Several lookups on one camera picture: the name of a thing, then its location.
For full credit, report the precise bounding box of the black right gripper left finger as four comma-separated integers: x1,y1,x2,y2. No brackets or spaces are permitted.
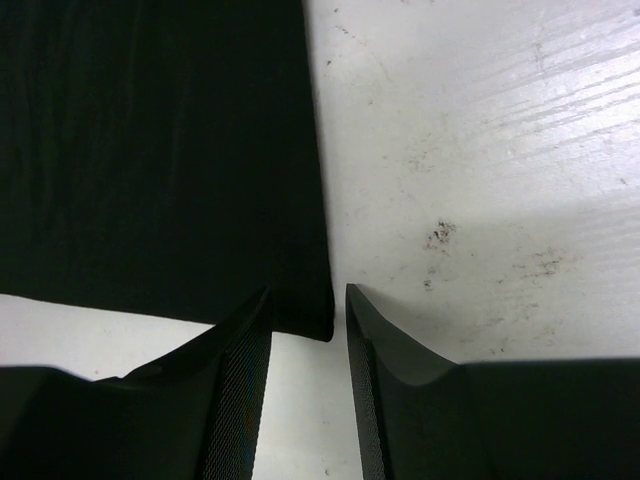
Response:
95,288,273,479

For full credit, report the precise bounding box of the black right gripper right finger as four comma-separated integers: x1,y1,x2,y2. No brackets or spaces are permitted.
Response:
346,284,465,479

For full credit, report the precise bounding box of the black tank top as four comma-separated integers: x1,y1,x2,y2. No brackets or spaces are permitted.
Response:
1,1,334,341

